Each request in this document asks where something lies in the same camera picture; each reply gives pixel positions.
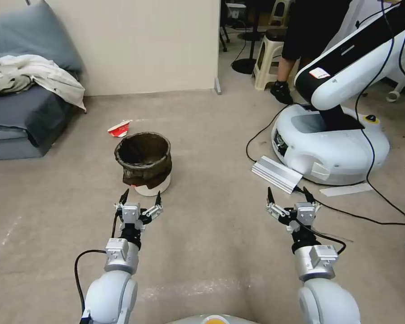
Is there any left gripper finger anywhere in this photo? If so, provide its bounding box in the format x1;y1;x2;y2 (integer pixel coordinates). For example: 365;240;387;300
113;189;130;223
140;191;164;226

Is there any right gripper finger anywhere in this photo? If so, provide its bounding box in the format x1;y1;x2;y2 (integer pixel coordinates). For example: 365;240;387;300
265;187;293;222
303;186;322;216

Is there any white trash can, dark bag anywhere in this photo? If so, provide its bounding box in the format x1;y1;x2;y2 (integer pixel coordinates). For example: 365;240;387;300
113;131;173;197

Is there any silver ribbed metal box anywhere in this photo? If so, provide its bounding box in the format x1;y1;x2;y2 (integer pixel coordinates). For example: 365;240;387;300
251;155;304;195

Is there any white paper strip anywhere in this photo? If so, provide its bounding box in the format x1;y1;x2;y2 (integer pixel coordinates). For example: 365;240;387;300
319;183;376;198

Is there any crushed red paper cup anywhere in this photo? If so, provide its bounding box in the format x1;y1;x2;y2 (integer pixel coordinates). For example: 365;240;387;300
107;119;133;139

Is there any white robot front shell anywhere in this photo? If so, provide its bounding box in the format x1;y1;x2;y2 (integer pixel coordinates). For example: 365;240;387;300
170;313;254;324

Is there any white caster leg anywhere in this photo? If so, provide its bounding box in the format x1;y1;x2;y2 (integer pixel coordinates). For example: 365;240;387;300
386;50;405;103

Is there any white and black robot torso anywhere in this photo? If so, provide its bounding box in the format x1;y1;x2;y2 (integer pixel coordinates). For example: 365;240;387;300
294;0;405;131

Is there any grey sofa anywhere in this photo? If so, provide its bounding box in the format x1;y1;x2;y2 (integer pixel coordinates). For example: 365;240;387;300
0;69;84;162

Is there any beige plastic stool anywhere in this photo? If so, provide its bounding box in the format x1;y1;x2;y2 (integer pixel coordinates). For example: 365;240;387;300
268;0;295;28
252;28;302;91

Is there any black round stand base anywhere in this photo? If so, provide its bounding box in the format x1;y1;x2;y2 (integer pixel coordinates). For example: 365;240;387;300
230;13;258;74

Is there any crumpled white cloth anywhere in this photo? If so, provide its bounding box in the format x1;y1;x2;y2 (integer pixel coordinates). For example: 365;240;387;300
0;53;87;114

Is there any person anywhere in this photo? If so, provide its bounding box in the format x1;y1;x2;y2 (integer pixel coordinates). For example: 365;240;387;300
270;0;356;106

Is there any black office chair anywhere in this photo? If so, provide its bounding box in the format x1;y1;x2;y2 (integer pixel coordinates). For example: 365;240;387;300
219;0;248;53

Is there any grey-blue pillow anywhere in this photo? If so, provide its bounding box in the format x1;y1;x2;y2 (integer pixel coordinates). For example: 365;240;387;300
0;1;84;72

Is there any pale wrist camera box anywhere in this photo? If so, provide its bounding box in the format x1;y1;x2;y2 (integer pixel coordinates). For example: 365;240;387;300
294;202;317;224
121;202;142;225

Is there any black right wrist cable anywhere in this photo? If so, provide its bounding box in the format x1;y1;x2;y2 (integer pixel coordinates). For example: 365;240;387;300
291;218;347;256

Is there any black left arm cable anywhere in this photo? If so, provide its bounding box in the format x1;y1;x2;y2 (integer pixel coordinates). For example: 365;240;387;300
74;249;107;313

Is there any long black hanging cable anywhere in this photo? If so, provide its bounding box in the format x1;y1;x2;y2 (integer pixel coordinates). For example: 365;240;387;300
302;0;405;231

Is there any black floor cable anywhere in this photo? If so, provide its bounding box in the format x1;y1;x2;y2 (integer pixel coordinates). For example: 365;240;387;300
245;103;293;164

